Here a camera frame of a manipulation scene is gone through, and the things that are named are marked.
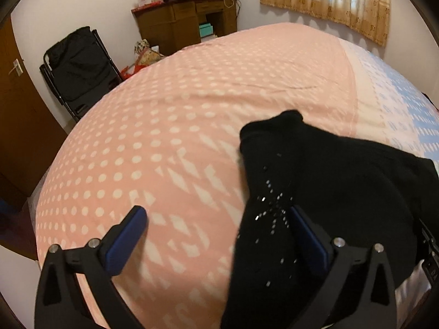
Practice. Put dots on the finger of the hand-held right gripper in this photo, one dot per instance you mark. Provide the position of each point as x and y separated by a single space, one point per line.
431 243

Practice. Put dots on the red bag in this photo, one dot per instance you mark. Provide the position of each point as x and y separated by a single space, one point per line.
132 72

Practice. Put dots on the brown wooden door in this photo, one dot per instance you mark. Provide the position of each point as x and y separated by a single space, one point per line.
20 116

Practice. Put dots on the polka dot bed sheet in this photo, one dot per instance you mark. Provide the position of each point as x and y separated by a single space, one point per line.
171 109

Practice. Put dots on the bags on floor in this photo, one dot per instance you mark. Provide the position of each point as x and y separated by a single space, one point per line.
147 53

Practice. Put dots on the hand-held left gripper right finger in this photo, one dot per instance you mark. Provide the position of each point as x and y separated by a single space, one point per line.
310 243

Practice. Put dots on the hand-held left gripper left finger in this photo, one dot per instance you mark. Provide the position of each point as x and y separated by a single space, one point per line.
125 243

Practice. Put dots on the black pants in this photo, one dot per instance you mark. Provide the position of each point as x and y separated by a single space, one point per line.
343 178

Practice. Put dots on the black folding chair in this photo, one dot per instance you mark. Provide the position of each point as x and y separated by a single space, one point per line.
79 68

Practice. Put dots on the teal box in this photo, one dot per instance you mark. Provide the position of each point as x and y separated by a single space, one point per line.
205 30

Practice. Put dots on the brown wooden desk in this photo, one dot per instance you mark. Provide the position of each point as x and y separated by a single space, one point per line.
164 24

